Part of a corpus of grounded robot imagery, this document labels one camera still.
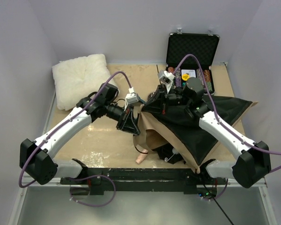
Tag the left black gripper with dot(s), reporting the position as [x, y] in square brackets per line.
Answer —
[127, 123]

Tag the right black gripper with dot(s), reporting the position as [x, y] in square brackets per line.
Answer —
[160, 102]

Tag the tan fabric pet tent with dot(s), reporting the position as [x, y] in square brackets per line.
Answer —
[194, 144]

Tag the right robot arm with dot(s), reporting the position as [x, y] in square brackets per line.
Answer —
[251, 159]

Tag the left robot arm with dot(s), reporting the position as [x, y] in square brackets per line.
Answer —
[37, 156]

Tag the stainless steel bowl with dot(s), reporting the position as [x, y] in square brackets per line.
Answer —
[150, 95]

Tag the white pompom toy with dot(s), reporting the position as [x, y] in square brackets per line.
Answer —
[174, 152]

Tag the white fluffy pillow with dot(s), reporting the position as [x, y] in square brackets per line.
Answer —
[76, 78]

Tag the black poker chip case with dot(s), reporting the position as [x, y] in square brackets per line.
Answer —
[202, 46]

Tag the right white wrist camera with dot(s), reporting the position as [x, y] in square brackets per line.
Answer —
[167, 78]

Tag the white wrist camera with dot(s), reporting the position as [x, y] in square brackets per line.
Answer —
[167, 78]
[131, 98]

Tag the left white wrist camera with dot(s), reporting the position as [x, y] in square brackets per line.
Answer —
[131, 98]

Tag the beige plastic handle toy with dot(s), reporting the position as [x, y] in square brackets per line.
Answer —
[142, 155]

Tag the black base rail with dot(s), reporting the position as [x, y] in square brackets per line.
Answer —
[94, 181]

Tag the aluminium frame rail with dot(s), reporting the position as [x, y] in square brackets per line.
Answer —
[22, 192]

